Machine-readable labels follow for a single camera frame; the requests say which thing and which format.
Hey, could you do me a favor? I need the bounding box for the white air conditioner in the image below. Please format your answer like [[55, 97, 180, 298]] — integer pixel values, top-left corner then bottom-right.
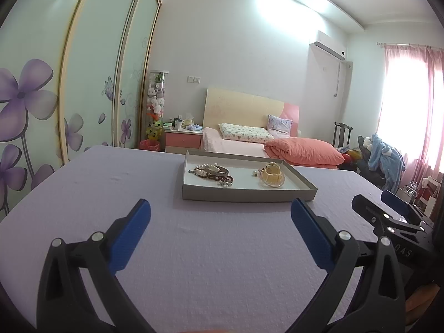
[[310, 31, 345, 60]]

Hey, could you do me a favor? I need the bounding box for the beige and pink headboard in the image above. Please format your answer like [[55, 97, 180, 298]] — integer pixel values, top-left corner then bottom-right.
[[202, 87, 299, 137]]

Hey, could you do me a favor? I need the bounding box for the purple print pillow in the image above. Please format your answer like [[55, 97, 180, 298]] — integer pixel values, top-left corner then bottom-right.
[[266, 114, 293, 135]]

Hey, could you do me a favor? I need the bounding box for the dark wooden chair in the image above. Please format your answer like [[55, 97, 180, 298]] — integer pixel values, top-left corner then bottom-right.
[[332, 122, 354, 150]]

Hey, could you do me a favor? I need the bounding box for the curtain rod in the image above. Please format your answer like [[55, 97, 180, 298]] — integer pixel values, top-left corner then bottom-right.
[[377, 42, 444, 47]]

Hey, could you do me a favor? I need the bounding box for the white pearl bracelet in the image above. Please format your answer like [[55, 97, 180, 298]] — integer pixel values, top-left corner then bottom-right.
[[189, 163, 231, 188]]

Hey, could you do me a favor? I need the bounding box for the clear plush toy display tube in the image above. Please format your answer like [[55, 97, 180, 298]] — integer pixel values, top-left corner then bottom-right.
[[145, 70, 170, 143]]

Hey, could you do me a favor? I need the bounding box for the white low shelf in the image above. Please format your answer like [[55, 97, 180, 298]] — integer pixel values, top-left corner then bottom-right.
[[418, 175, 444, 216]]

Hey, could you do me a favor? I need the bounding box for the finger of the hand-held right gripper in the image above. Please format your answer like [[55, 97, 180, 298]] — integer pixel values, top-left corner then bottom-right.
[[381, 190, 434, 229], [352, 195, 425, 239]]

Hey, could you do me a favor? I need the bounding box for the pink nightstand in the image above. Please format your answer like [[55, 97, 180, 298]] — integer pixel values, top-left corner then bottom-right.
[[165, 128, 203, 154]]

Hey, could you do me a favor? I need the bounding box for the white air conditioner pipe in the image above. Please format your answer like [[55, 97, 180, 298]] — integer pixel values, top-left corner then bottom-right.
[[334, 59, 352, 98]]

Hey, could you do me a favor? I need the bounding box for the red waste bin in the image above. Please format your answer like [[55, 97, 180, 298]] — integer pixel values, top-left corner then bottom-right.
[[139, 139, 162, 152]]

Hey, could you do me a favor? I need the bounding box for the pink curtain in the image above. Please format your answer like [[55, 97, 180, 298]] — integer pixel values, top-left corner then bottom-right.
[[380, 43, 444, 195]]

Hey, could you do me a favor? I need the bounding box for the floral sliding door wardrobe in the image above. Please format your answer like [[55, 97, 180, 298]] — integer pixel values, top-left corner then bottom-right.
[[0, 0, 163, 223]]

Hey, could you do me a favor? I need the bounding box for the grey swivel chair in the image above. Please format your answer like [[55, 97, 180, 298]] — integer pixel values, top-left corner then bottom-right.
[[357, 135, 396, 188]]

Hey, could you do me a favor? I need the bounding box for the pink sheeted bed mattress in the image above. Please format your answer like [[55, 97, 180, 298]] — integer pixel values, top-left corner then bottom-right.
[[202, 127, 339, 170]]

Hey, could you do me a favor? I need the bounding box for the dark red bead bracelet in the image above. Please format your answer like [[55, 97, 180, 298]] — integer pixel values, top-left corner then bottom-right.
[[194, 170, 234, 184]]

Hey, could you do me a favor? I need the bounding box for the grey shallow box tray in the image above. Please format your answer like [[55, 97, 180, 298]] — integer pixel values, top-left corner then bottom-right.
[[182, 150, 318, 203]]

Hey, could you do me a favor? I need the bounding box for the salmon folded quilt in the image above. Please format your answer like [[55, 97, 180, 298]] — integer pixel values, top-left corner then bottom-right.
[[264, 137, 345, 167]]

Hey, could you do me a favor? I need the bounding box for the blue plush garment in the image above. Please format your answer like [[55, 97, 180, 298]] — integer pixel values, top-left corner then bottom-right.
[[368, 133, 406, 190]]

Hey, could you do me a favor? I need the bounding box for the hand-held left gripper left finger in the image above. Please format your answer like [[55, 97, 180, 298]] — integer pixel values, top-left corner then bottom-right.
[[36, 199, 157, 333]]

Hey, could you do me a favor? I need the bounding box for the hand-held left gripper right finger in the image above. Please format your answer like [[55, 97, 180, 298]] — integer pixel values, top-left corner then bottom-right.
[[286, 198, 406, 333]]

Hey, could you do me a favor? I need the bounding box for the cream yellow wristwatch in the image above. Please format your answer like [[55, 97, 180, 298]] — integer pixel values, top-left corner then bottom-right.
[[260, 162, 286, 188]]

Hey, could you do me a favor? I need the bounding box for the pile of colourful toys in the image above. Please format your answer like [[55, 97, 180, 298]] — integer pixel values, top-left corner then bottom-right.
[[338, 147, 361, 163]]

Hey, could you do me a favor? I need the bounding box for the floral print pillow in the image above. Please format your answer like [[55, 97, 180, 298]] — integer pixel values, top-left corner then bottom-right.
[[218, 123, 274, 143]]

